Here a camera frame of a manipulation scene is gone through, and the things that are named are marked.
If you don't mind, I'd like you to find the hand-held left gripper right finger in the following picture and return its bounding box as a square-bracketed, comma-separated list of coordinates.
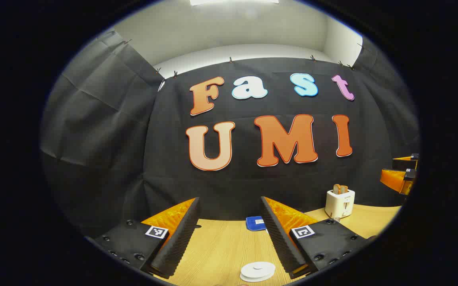
[261, 196, 375, 279]

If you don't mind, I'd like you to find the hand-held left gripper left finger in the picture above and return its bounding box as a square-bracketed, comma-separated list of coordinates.
[94, 197, 202, 279]

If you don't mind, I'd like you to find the blue folded cloth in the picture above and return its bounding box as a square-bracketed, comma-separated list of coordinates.
[246, 216, 267, 231]

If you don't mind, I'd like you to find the white toaster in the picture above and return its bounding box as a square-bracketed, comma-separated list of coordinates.
[325, 189, 355, 219]

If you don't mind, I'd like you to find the black backdrop cloth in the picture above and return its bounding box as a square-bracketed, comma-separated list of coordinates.
[40, 30, 420, 239]

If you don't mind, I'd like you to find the ceiling light panel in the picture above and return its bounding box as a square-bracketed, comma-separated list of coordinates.
[189, 0, 279, 6]

